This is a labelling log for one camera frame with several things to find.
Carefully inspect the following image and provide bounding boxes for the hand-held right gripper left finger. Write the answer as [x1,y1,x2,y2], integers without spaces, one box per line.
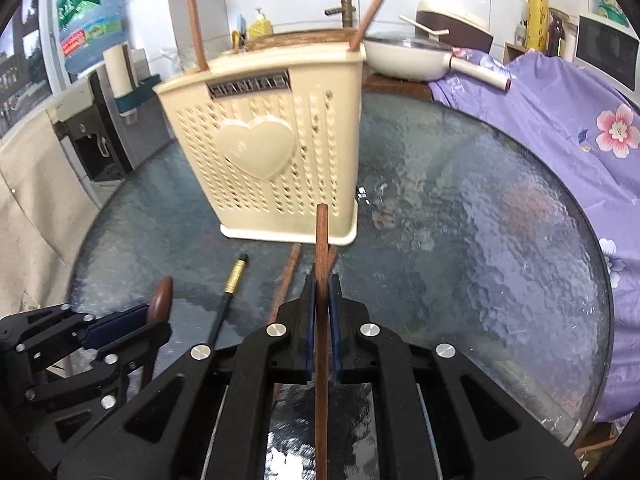
[57,272,316,480]

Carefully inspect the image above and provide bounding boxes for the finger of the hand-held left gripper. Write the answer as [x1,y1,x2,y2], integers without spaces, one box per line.
[27,319,173,411]
[0,304,151,366]

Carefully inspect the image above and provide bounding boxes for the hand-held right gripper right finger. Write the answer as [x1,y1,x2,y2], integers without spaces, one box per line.
[327,274,583,480]

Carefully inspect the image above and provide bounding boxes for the dark brown wooden spoon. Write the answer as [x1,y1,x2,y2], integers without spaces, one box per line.
[140,276,174,388]

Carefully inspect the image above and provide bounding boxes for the brown wooden chopstick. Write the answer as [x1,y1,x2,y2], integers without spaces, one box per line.
[314,203,332,480]
[348,0,407,53]
[266,243,303,326]
[186,0,210,72]

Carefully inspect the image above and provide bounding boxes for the black chopstick with gold band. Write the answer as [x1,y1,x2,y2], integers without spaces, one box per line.
[206,254,250,348]

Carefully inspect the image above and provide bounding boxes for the cream perforated utensil holder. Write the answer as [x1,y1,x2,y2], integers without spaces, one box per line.
[152,40,366,247]

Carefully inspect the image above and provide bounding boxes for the water dispenser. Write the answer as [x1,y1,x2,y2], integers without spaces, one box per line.
[47,62,171,183]

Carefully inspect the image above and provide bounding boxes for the teal cup holder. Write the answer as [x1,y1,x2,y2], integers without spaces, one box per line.
[114,79,162,117]

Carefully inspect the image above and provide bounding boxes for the dark wooden stand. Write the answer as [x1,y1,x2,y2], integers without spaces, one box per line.
[362,72,433,103]

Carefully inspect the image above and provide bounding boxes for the white paper cup stack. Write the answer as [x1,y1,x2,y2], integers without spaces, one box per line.
[102,44,133,98]

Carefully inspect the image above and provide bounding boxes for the clear plastic bag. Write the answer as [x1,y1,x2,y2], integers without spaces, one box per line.
[160,45,201,73]

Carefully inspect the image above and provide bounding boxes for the white frying pan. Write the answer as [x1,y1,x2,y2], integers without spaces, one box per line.
[362,30,513,93]

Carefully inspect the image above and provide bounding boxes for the cardboard box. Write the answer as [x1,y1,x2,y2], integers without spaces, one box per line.
[575,422,623,466]

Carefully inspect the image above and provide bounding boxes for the woven wicker basin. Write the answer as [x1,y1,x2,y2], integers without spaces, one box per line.
[242,30,366,52]

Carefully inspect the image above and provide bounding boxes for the purple floral cloth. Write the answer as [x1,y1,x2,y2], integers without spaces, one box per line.
[430,47,640,423]

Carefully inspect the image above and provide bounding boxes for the yellow dish soap bottle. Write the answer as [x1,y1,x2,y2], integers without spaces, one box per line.
[247,7,273,40]

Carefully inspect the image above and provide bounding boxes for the blue water bottle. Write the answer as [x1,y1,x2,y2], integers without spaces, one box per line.
[56,0,126,75]

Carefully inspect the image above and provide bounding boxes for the white rice paddle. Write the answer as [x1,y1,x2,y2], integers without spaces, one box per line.
[398,14,451,38]

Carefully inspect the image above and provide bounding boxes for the brass faucet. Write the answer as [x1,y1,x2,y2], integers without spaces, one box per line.
[324,0,357,28]

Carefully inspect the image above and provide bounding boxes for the cream and brown rice cooker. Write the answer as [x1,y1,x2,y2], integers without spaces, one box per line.
[416,0,496,53]

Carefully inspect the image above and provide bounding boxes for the brown glass bottle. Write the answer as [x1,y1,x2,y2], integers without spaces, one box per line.
[546,12,563,57]

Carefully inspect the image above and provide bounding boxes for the yellow roll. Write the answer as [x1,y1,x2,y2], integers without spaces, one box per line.
[527,0,551,52]

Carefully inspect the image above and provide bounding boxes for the white microwave oven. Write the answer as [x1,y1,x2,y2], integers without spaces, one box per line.
[572,14,640,93]

